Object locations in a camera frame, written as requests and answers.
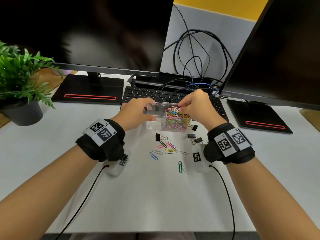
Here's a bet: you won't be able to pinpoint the person's right hand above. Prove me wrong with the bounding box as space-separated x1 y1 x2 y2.
178 89 228 134

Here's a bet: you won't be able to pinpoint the person's left hand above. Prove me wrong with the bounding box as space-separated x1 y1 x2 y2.
110 97 157 132

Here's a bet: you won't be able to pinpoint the clear plastic divided box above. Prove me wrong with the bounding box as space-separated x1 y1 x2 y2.
145 102 193 133

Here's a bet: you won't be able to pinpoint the heap of sorted paper clips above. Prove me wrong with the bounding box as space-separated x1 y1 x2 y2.
164 107 192 132

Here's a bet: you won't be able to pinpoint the pile of black binder clips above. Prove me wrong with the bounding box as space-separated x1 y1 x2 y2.
187 124 209 145

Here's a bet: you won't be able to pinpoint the pile of colourful paper clips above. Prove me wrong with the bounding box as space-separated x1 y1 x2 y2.
152 135 190 175

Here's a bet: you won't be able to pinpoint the person's left forearm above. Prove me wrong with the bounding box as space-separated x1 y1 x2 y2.
0 145 99 240

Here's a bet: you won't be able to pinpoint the person's right forearm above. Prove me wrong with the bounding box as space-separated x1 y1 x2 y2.
226 157 320 240

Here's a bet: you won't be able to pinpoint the brown cardboard box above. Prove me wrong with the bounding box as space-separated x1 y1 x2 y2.
300 108 320 134
0 67 65 128

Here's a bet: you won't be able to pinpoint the black keyboard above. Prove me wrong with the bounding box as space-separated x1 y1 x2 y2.
120 86 229 123

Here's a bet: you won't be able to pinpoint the black monitor stand red stripe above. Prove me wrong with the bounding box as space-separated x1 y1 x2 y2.
227 100 293 135
51 72 125 105

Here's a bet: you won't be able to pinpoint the grey desk partition panel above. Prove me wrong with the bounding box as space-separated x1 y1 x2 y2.
160 3 257 80

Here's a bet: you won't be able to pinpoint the black computer monitor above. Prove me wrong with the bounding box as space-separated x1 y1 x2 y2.
220 0 320 110
0 0 175 77

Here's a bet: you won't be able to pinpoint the green plant in black pot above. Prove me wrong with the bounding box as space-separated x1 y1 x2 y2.
0 41 63 127

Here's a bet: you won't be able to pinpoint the blue cable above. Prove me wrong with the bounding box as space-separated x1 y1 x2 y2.
187 83 222 97

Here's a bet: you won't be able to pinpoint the bundle of black cables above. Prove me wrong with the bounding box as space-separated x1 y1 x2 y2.
164 3 235 97

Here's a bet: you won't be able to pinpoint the black left wrist strap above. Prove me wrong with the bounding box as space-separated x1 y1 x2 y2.
76 119 126 163

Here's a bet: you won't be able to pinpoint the black wrist strap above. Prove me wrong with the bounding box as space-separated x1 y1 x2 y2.
203 123 256 165
76 119 126 163

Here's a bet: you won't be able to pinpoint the black right wrist strap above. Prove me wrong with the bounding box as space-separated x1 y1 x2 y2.
203 123 256 165

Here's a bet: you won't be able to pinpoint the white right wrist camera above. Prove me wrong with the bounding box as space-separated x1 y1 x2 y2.
191 145 210 173

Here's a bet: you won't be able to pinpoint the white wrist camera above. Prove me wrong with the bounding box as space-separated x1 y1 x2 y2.
108 150 132 177
191 145 210 173

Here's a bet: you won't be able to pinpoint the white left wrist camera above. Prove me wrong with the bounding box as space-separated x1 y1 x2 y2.
108 150 132 177

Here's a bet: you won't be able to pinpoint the black right camera cable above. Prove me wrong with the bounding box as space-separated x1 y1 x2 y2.
209 165 236 240

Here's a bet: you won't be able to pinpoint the black camera cable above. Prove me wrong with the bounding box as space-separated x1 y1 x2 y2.
209 165 236 240
55 165 110 240

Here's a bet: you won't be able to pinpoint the black left camera cable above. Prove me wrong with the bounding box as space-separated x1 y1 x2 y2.
55 165 110 240

